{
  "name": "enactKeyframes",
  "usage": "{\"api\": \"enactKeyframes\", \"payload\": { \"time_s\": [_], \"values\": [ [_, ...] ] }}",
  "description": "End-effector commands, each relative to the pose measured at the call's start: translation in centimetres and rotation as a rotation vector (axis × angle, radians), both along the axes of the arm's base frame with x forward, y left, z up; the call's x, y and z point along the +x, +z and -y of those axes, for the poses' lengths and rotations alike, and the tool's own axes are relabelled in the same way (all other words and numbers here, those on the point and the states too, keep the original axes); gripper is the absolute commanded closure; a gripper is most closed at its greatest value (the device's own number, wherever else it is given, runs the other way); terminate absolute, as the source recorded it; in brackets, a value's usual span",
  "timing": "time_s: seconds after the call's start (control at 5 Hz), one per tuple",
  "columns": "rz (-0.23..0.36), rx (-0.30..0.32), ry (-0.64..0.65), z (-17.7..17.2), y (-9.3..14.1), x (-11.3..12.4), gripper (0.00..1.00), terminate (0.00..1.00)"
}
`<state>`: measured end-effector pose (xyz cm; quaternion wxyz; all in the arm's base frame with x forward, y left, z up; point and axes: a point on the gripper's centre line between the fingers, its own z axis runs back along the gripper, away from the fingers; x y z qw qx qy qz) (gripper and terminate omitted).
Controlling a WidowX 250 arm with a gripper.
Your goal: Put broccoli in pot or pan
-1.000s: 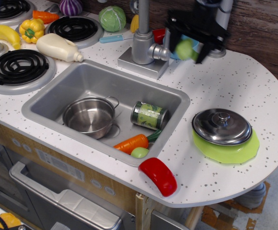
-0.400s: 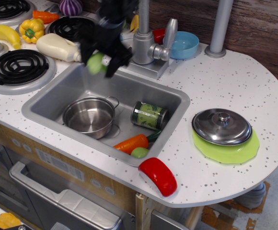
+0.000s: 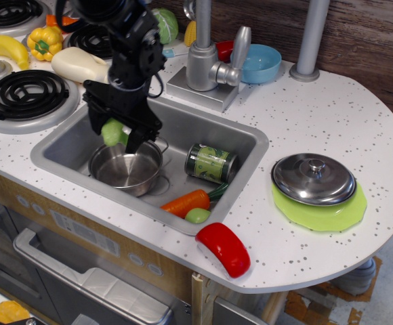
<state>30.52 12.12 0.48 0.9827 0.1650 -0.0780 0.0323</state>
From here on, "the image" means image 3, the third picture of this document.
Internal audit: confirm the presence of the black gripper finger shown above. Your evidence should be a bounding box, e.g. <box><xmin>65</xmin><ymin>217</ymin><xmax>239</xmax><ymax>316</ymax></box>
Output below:
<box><xmin>88</xmin><ymin>104</ymin><xmax>110</xmax><ymax>135</ymax></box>
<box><xmin>125</xmin><ymin>126</ymin><xmax>159</xmax><ymax>154</ymax></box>

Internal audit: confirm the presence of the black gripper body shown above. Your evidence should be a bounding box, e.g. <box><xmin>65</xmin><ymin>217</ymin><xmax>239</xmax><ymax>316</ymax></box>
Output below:
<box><xmin>83</xmin><ymin>80</ymin><xmax>162</xmax><ymax>131</ymax></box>

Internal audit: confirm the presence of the light green toy broccoli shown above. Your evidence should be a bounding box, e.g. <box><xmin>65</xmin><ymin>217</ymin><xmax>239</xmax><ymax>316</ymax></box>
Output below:
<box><xmin>100</xmin><ymin>118</ymin><xmax>129</xmax><ymax>147</ymax></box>

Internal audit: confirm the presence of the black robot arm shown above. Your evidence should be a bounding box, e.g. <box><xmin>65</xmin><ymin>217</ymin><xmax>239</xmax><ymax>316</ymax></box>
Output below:
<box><xmin>55</xmin><ymin>1</ymin><xmax>166</xmax><ymax>154</ymax></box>

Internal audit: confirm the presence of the small steel pot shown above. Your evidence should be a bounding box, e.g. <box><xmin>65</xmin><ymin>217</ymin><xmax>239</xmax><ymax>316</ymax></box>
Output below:
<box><xmin>88</xmin><ymin>137</ymin><xmax>169</xmax><ymax>197</ymax></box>

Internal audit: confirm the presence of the steel pot lid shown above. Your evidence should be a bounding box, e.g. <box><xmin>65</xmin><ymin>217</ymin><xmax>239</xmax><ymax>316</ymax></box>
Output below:
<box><xmin>271</xmin><ymin>153</ymin><xmax>356</xmax><ymax>207</ymax></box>

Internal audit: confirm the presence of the cream toy bottle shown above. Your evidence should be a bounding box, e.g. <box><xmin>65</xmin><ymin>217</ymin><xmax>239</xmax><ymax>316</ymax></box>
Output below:
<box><xmin>51</xmin><ymin>47</ymin><xmax>110</xmax><ymax>84</ymax></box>

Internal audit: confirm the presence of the green labelled tin can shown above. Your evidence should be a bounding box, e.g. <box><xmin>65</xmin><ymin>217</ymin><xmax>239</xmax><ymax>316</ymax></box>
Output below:
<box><xmin>184</xmin><ymin>144</ymin><xmax>239</xmax><ymax>183</ymax></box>

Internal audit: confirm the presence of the front black stove burner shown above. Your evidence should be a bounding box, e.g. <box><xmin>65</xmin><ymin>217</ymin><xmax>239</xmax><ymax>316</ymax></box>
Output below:
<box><xmin>0</xmin><ymin>70</ymin><xmax>80</xmax><ymax>135</ymax></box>

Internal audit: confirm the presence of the grey toy faucet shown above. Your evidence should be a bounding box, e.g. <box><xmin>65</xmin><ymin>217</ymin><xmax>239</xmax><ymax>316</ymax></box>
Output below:
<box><xmin>166</xmin><ymin>0</ymin><xmax>251</xmax><ymax>112</ymax></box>

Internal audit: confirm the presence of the orange toy carrot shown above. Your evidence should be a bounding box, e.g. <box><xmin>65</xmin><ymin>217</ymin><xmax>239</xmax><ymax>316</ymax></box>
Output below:
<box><xmin>161</xmin><ymin>183</ymin><xmax>229</xmax><ymax>219</ymax></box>

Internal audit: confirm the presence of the green toy cabbage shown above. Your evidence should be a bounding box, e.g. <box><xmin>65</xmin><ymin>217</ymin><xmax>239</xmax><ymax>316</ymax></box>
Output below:
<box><xmin>152</xmin><ymin>8</ymin><xmax>179</xmax><ymax>45</ymax></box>

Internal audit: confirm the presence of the yellow toy bell pepper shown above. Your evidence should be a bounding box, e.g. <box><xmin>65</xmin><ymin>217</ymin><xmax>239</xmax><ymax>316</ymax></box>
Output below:
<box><xmin>26</xmin><ymin>26</ymin><xmax>64</xmax><ymax>62</ymax></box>

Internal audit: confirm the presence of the yellow toy corn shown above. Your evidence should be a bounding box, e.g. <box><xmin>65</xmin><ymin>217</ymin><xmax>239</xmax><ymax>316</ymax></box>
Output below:
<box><xmin>184</xmin><ymin>21</ymin><xmax>197</xmax><ymax>47</ymax></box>

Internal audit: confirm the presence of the light green toy fruit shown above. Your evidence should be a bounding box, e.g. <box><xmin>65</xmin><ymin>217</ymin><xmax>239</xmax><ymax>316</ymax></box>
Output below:
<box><xmin>184</xmin><ymin>208</ymin><xmax>211</xmax><ymax>224</ymax></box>

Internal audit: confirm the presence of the orange toy pepper piece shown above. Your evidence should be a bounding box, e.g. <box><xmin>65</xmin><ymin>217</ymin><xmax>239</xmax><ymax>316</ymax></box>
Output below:
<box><xmin>46</xmin><ymin>14</ymin><xmax>79</xmax><ymax>33</ymax></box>

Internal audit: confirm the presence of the red toy cup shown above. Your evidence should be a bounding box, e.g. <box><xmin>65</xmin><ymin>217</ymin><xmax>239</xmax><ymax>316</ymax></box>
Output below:
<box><xmin>215</xmin><ymin>41</ymin><xmax>234</xmax><ymax>63</ymax></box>

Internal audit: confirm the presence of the yellow toy banana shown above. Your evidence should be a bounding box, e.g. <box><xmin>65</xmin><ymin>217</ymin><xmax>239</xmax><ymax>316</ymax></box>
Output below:
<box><xmin>0</xmin><ymin>35</ymin><xmax>29</xmax><ymax>70</ymax></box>

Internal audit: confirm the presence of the back left stove burner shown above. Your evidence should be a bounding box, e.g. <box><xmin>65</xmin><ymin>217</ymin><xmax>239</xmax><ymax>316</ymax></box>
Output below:
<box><xmin>0</xmin><ymin>0</ymin><xmax>51</xmax><ymax>37</ymax></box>

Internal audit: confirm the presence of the light blue plastic bowl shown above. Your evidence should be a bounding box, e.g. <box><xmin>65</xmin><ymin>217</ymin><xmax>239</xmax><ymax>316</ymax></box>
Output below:
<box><xmin>241</xmin><ymin>44</ymin><xmax>282</xmax><ymax>84</ymax></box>

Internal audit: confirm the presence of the grey vertical pole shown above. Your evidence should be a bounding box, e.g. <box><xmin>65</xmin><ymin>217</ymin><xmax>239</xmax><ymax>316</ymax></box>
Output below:
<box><xmin>289</xmin><ymin>0</ymin><xmax>330</xmax><ymax>83</ymax></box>

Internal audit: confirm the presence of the light green plastic plate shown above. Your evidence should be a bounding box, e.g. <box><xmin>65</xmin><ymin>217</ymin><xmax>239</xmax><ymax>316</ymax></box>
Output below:
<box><xmin>272</xmin><ymin>183</ymin><xmax>367</xmax><ymax>232</ymax></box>

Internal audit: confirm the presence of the yellow toy on floor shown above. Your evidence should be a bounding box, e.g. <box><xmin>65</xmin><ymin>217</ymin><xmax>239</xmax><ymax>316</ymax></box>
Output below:
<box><xmin>0</xmin><ymin>301</ymin><xmax>30</xmax><ymax>324</ymax></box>

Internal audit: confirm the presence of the blue handled toy knife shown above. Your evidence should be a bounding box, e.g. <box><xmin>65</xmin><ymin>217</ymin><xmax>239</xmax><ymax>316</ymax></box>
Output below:
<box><xmin>163</xmin><ymin>47</ymin><xmax>188</xmax><ymax>58</ymax></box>

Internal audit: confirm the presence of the grey oven door handle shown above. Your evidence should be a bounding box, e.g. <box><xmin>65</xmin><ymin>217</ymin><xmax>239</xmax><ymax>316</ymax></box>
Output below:
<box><xmin>13</xmin><ymin>228</ymin><xmax>173</xmax><ymax>324</ymax></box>

